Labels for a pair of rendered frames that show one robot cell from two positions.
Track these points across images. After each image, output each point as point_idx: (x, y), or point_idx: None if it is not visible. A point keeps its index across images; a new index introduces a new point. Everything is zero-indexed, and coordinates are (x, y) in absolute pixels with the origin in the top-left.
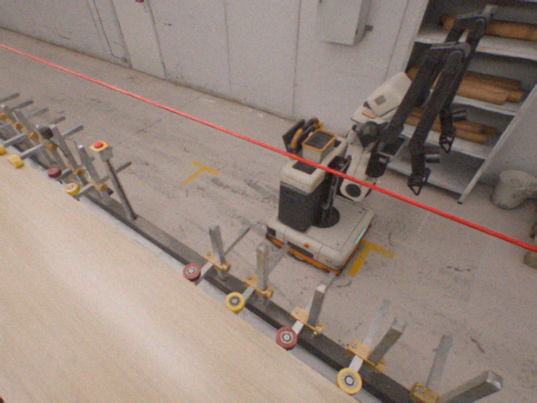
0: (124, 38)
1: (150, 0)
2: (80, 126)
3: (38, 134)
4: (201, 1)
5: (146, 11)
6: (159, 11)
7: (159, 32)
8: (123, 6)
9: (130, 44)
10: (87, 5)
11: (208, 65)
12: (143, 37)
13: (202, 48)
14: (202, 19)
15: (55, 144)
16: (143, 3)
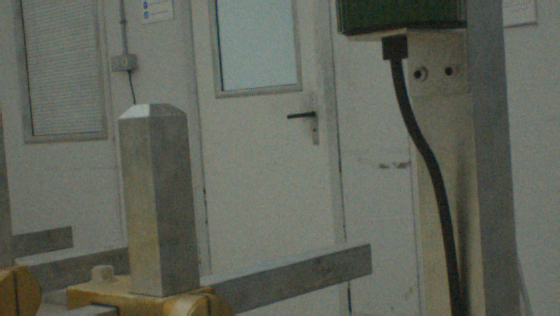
0: (211, 233)
1: (341, 107)
2: (357, 248)
3: (37, 290)
4: (551, 71)
5: (317, 141)
6: (366, 132)
7: (355, 194)
8: (236, 141)
9: (228, 248)
10: (112, 161)
11: (556, 278)
12: (283, 220)
13: (535, 219)
14: (548, 126)
15: (431, 154)
16: (309, 122)
